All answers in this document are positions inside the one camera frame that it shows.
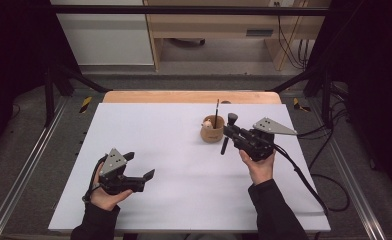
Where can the aluminium floor rail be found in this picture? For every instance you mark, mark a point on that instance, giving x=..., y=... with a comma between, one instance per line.
x=350, y=173
x=24, y=166

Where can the yellow black tape marker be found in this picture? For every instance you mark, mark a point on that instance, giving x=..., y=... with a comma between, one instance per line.
x=299, y=105
x=86, y=104

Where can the black curtain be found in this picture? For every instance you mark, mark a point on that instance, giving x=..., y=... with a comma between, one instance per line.
x=377, y=66
x=10, y=50

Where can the small white animal figurine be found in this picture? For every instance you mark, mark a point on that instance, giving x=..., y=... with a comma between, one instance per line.
x=207, y=125

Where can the white cabinet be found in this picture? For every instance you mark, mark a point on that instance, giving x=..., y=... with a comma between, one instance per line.
x=107, y=36

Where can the person's left hand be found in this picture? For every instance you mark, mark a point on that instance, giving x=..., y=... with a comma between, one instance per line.
x=107, y=201

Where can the large black makeup brush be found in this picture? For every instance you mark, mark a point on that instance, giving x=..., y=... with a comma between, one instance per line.
x=232, y=118

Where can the person's right hand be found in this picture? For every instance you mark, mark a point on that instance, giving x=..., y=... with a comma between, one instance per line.
x=262, y=171

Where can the light wooden table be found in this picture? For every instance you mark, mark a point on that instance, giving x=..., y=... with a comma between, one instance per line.
x=170, y=97

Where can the beige wooden desk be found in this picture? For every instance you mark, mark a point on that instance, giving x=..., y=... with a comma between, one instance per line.
x=217, y=23

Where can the black metal stand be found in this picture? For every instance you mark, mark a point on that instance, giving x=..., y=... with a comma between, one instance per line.
x=325, y=96
x=49, y=96

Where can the black horizontal frame bar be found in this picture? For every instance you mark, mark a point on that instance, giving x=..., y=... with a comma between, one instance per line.
x=184, y=10

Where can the tan brush holder cup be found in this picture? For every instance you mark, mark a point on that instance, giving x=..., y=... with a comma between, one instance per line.
x=212, y=136

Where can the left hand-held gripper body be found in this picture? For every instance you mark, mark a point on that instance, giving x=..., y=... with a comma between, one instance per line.
x=114, y=163

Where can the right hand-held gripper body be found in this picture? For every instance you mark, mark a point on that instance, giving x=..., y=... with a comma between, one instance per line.
x=257, y=146

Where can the thin black makeup brush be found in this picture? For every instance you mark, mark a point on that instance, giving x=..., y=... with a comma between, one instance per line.
x=216, y=113

